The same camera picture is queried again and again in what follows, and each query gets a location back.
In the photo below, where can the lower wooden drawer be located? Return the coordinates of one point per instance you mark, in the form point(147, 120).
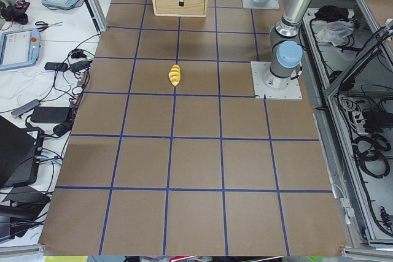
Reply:
point(192, 7)

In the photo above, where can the yellow toy bread roll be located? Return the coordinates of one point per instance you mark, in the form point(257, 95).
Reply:
point(174, 75)

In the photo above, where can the black scissors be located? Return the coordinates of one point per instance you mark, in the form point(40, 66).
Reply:
point(42, 26)

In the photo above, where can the crumpled white cloth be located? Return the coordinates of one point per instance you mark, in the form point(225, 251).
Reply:
point(337, 33)

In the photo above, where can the brown paper table mat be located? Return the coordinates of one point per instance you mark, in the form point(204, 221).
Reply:
point(202, 168)

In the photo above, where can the blue teach pendant near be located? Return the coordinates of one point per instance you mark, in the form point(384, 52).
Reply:
point(20, 48)

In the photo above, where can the black power adapter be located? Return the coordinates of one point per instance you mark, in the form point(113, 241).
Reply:
point(50, 114)

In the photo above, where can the black laptop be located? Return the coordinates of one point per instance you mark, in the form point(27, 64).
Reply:
point(20, 148)

